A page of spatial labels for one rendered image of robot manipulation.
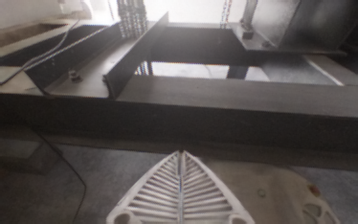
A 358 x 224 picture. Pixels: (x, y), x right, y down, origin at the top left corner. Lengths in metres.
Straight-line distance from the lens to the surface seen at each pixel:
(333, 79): 0.67
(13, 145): 1.10
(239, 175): 0.68
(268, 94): 0.45
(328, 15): 1.00
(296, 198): 0.66
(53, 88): 0.51
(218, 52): 1.19
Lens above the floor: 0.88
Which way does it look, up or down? 44 degrees down
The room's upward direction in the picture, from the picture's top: straight up
